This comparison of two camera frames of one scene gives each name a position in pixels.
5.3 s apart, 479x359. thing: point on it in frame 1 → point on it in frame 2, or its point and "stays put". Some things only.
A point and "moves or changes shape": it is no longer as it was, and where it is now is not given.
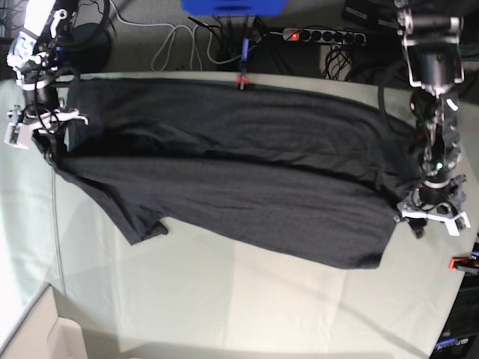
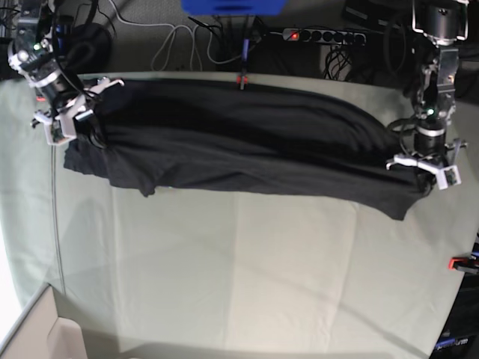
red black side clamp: (469, 264) stays put
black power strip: (323, 36) stays put
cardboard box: (40, 333) stays put
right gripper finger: (53, 145) → (86, 126)
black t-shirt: (287, 173) moves or changes shape
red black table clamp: (242, 81) stays put
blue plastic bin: (233, 7) stays put
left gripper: (436, 198) → (444, 167)
